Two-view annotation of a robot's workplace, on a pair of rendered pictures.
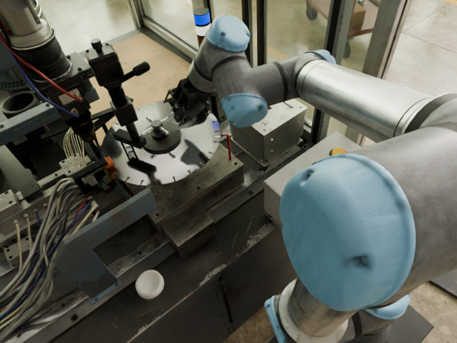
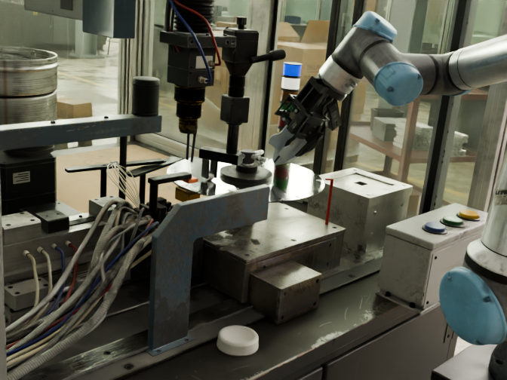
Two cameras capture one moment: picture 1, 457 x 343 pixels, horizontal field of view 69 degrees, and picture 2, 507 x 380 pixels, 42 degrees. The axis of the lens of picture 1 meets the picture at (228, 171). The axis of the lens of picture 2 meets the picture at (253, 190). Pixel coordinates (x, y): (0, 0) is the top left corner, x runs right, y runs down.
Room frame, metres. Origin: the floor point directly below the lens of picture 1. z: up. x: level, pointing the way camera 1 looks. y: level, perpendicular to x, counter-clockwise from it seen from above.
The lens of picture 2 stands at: (-0.61, 0.47, 1.34)
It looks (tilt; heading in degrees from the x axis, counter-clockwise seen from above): 18 degrees down; 346
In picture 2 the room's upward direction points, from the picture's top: 5 degrees clockwise
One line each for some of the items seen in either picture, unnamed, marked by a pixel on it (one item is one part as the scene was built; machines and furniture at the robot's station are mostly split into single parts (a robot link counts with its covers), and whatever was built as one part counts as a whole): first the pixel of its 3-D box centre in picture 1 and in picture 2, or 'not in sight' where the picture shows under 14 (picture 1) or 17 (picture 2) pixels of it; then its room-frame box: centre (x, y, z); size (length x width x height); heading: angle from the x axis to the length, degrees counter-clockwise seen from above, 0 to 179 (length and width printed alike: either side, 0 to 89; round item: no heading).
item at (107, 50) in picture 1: (113, 85); (238, 72); (0.61, 0.22, 1.17); 0.06 x 0.05 x 0.20; 114
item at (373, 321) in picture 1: (368, 294); not in sight; (0.20, -0.24, 0.91); 0.13 x 0.12 x 0.14; 104
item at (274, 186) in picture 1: (313, 182); (439, 254); (0.55, -0.23, 0.82); 0.28 x 0.11 x 0.15; 123
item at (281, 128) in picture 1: (266, 125); (357, 211); (0.80, -0.14, 0.82); 0.18 x 0.18 x 0.15; 33
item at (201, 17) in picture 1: (201, 16); (292, 69); (0.94, 0.02, 1.14); 0.05 x 0.04 x 0.03; 33
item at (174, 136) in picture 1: (160, 134); (246, 170); (0.67, 0.17, 0.96); 0.11 x 0.11 x 0.03
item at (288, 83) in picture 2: (202, 27); (290, 82); (0.94, 0.02, 1.11); 0.05 x 0.04 x 0.03; 33
